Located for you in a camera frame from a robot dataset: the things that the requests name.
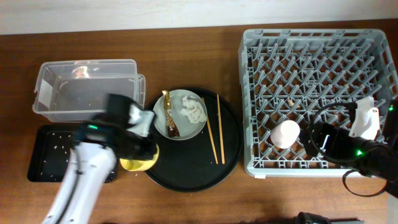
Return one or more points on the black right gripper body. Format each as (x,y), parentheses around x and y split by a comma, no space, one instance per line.
(340,146)

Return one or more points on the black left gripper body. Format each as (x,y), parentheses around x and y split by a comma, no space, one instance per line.
(133,145)

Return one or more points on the yellow bowl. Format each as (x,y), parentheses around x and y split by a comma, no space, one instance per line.
(136,165)

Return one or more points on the pink plastic cup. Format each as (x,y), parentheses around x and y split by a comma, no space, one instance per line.
(285,134)

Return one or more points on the food scraps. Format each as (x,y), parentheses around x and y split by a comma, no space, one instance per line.
(54,148)

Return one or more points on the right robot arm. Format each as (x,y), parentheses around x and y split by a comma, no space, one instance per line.
(377,159)

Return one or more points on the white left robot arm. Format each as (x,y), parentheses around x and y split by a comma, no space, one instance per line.
(121,131)

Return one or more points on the grey dishwasher rack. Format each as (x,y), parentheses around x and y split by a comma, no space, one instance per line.
(313,68)

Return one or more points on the brown gold snack wrapper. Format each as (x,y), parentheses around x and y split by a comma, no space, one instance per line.
(172,128)

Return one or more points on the grey plate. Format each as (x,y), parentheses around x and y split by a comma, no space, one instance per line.
(187,129)

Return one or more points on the round black tray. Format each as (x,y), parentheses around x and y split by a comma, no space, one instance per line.
(189,165)

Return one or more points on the crumpled white tissue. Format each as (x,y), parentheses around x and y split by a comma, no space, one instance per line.
(193,110)

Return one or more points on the black rectangular tray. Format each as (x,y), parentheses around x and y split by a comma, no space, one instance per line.
(34,161)

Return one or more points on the black object at bottom edge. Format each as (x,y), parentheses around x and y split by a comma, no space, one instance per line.
(309,218)

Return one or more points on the clear plastic bin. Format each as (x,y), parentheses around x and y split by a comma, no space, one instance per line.
(75,90)

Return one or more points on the left wooden chopstick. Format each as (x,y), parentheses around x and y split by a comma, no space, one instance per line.
(211,139)

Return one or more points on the wooden chopstick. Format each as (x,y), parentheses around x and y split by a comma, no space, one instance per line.
(211,139)
(220,130)

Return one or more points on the right wooden chopstick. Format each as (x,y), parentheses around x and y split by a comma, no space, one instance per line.
(220,130)

